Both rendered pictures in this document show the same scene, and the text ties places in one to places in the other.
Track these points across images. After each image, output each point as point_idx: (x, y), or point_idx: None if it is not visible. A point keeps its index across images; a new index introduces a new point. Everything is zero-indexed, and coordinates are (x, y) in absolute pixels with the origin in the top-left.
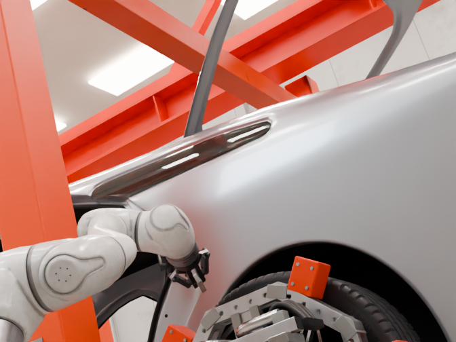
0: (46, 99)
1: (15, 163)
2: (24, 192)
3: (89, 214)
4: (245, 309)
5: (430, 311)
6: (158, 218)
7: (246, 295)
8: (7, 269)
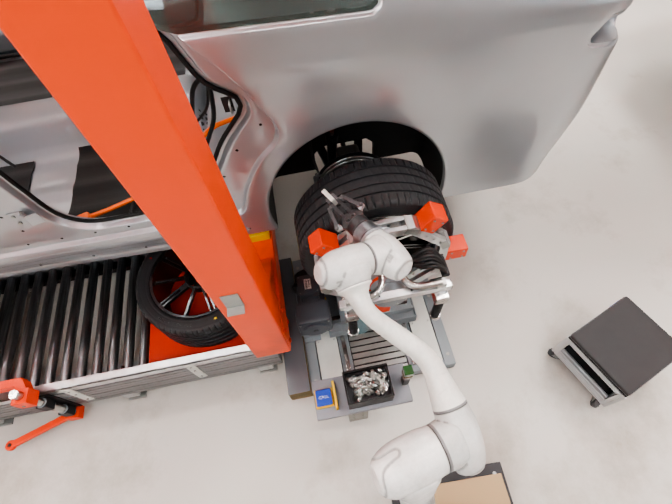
0: (161, 47)
1: (181, 189)
2: (202, 215)
3: (338, 278)
4: None
5: (443, 165)
6: (402, 275)
7: (390, 232)
8: (439, 480)
